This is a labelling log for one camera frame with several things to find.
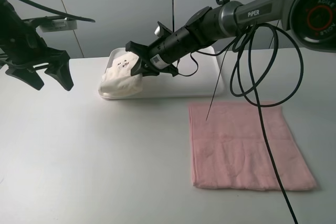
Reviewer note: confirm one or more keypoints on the cream white towel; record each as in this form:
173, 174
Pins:
117, 81

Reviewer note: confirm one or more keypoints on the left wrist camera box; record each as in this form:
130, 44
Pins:
52, 23

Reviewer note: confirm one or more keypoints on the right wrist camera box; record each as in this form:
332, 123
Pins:
163, 33

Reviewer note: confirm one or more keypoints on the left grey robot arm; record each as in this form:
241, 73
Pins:
11, 23

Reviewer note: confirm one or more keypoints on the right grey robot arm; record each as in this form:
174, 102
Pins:
311, 22

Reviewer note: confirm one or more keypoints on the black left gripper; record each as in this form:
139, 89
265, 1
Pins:
24, 51

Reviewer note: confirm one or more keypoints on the white rectangular plastic tray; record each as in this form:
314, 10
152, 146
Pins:
201, 84

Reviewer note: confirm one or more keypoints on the pink towel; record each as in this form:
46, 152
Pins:
234, 145

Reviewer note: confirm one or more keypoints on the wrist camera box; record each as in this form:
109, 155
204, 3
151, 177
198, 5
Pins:
52, 23
163, 33

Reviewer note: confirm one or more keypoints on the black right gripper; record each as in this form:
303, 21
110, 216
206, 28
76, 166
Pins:
158, 57

